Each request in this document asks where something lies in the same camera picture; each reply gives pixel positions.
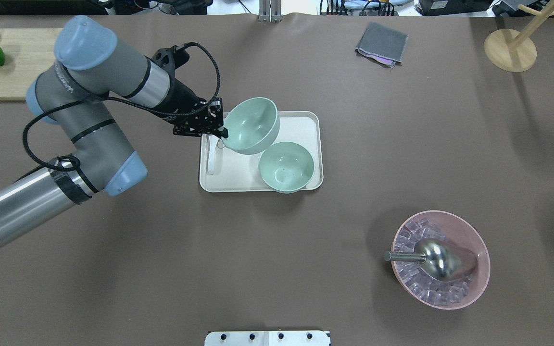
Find aluminium frame post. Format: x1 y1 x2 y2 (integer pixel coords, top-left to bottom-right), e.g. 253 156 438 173
259 0 283 23

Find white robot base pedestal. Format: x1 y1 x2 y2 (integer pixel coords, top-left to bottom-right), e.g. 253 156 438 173
204 330 332 346

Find grey purple folded cloths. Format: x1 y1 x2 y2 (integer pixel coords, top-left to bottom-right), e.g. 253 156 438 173
355 22 409 68

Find pink bowl with ice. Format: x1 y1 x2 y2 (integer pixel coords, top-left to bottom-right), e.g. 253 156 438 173
384 210 491 309

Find metal ice scoop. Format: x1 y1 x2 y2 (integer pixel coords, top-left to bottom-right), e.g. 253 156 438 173
383 238 464 281

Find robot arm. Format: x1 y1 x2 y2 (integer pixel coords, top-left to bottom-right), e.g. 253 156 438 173
0 15 229 248

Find white ceramic spoon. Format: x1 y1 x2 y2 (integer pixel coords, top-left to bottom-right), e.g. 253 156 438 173
206 136 225 175

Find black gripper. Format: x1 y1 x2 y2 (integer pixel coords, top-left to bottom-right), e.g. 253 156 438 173
151 44 225 137

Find cream rabbit tray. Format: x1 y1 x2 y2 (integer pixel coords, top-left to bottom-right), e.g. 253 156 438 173
199 111 324 193

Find bamboo cutting board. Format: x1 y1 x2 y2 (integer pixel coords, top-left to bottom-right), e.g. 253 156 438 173
0 28 61 101

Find wooden mug tree stand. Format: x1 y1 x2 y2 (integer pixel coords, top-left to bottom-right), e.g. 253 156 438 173
484 0 554 73

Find green bowl on tray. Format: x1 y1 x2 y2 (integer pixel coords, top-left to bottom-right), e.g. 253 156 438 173
259 141 315 194

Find green bowl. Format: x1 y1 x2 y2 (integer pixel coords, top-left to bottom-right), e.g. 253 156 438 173
259 141 315 194
222 97 280 155

